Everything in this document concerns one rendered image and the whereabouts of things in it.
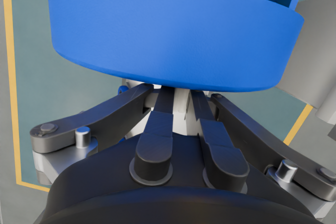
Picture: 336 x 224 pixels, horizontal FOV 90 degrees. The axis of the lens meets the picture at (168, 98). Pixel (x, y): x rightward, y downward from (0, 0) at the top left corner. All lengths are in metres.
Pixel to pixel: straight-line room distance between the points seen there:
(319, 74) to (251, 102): 1.03
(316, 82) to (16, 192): 2.90
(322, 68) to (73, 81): 1.57
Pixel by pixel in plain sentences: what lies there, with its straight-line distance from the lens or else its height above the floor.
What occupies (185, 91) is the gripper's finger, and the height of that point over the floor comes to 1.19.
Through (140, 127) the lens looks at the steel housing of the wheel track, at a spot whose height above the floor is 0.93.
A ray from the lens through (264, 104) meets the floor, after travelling 1.62.
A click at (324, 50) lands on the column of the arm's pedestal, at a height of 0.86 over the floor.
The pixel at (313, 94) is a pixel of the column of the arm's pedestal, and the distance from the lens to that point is 0.57.
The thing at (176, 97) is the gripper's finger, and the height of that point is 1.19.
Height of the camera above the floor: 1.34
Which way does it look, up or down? 69 degrees down
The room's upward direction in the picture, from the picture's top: 170 degrees counter-clockwise
